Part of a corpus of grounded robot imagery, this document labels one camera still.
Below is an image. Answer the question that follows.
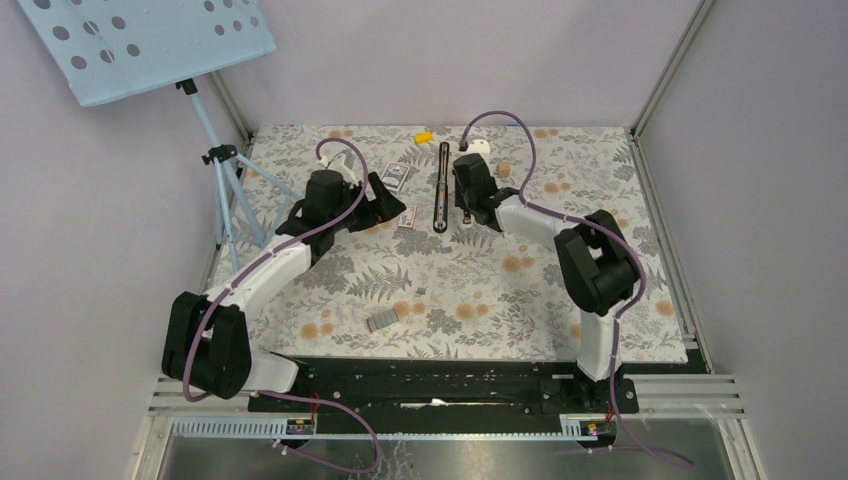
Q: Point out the black stapler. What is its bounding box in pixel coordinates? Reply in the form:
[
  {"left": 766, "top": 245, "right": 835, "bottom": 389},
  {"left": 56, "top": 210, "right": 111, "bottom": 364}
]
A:
[{"left": 432, "top": 142, "right": 450, "bottom": 234}]

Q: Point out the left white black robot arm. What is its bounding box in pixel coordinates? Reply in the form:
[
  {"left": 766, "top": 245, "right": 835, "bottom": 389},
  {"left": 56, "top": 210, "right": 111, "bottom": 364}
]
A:
[{"left": 162, "top": 170, "right": 406, "bottom": 411}]

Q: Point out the grey staple strip block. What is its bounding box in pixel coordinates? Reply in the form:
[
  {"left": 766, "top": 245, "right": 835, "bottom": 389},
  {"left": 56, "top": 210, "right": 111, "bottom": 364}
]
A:
[{"left": 366, "top": 309, "right": 399, "bottom": 333}]

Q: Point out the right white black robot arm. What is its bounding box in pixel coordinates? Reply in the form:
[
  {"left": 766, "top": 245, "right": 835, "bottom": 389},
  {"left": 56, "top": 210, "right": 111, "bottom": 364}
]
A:
[{"left": 453, "top": 154, "right": 644, "bottom": 412}]

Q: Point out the purple cable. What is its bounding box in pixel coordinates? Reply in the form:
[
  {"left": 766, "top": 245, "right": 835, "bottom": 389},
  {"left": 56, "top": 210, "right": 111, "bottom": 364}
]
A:
[
  {"left": 459, "top": 110, "right": 696, "bottom": 470},
  {"left": 181, "top": 137, "right": 386, "bottom": 474}
]

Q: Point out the blue perforated music stand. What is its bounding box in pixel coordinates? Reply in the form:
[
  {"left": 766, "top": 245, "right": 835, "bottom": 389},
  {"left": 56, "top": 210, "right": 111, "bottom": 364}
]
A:
[{"left": 19, "top": 1, "right": 300, "bottom": 251}]

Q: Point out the blue playing card box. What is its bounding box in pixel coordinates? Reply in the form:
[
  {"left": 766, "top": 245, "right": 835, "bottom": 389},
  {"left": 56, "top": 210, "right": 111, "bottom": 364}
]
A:
[{"left": 380, "top": 162, "right": 411, "bottom": 193}]

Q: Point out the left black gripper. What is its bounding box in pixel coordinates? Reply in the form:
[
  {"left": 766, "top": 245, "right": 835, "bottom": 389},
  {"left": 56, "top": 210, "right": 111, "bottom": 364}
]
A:
[{"left": 329, "top": 171, "right": 406, "bottom": 232}]

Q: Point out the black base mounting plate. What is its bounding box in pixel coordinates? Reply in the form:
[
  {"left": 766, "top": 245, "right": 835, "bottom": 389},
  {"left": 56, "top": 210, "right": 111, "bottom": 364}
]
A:
[{"left": 248, "top": 357, "right": 639, "bottom": 435}]

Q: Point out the yellow toy brick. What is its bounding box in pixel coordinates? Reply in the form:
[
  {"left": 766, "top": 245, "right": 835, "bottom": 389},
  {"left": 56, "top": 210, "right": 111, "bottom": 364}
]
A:
[{"left": 414, "top": 131, "right": 434, "bottom": 145}]

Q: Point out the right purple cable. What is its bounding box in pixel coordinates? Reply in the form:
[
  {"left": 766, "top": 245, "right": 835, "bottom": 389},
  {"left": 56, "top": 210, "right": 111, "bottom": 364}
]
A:
[{"left": 459, "top": 110, "right": 696, "bottom": 470}]

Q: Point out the small wooden cube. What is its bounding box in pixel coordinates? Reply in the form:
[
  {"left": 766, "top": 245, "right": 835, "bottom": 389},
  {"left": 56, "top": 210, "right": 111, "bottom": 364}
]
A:
[{"left": 497, "top": 161, "right": 511, "bottom": 178}]

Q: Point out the floral patterned table mat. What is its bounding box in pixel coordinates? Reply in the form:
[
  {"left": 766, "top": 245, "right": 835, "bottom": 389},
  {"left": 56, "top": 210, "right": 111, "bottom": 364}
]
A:
[{"left": 248, "top": 124, "right": 687, "bottom": 363}]

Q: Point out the red white staple box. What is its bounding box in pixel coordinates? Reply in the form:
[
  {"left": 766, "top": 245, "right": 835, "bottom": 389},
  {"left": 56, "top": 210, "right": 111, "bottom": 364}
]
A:
[{"left": 398, "top": 206, "right": 418, "bottom": 229}]

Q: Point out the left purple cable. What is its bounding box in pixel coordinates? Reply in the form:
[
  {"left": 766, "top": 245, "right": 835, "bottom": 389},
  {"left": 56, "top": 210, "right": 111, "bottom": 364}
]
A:
[{"left": 181, "top": 137, "right": 386, "bottom": 474}]

